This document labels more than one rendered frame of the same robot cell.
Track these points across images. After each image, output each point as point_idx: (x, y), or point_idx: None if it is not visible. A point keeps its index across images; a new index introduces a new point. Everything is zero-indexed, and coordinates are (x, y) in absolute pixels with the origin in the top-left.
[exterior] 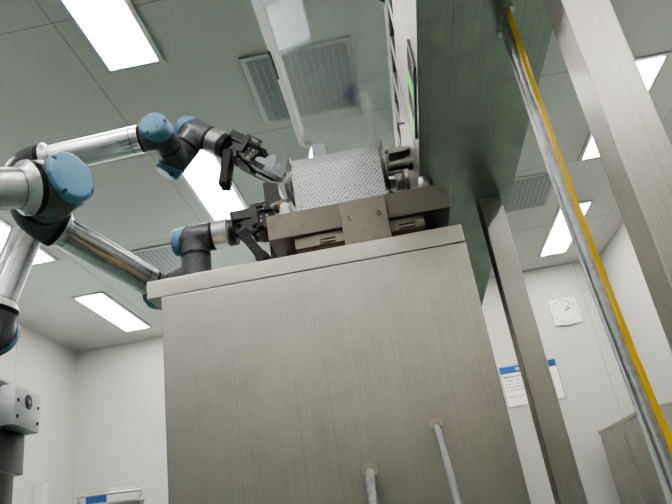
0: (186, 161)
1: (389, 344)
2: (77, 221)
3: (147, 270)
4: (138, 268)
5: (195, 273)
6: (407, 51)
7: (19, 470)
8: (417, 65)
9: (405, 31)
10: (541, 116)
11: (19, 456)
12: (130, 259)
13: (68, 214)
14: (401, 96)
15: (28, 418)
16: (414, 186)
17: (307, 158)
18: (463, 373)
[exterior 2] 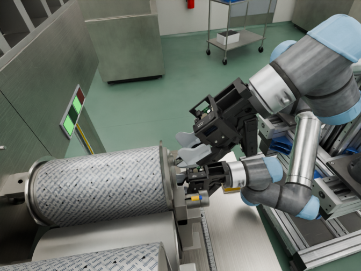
0: (307, 103)
1: None
2: (302, 119)
3: (287, 173)
4: (288, 167)
5: None
6: (80, 90)
7: (323, 216)
8: (85, 98)
9: (71, 78)
10: (78, 126)
11: (325, 213)
12: (290, 158)
13: (279, 112)
14: (4, 113)
15: (319, 199)
16: (7, 239)
17: (138, 148)
18: None
